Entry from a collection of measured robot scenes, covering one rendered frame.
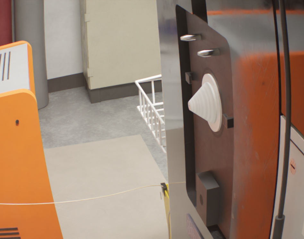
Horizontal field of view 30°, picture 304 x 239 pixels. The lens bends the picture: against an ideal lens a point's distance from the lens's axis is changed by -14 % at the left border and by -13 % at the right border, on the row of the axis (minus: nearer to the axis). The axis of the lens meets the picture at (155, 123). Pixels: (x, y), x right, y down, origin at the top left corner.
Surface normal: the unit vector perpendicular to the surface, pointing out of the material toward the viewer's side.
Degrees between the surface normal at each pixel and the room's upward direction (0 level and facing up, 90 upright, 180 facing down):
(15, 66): 0
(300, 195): 90
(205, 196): 90
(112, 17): 90
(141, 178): 0
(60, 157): 0
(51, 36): 90
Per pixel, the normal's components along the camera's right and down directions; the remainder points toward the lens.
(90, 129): -0.07, -0.91
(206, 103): -0.45, 0.07
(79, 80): 0.24, 0.38
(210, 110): -0.41, 0.42
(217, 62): -0.97, 0.15
